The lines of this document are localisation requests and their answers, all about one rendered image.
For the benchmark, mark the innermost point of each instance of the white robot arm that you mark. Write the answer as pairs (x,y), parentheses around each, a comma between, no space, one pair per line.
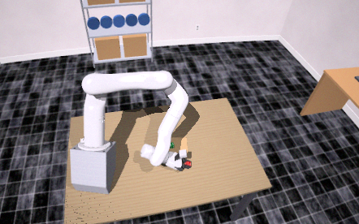
(94,108)

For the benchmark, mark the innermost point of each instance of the peach flat mat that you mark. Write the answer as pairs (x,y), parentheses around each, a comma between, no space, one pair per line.
(180,143)

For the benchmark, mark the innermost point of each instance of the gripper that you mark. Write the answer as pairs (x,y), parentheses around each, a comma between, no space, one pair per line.
(176,164)

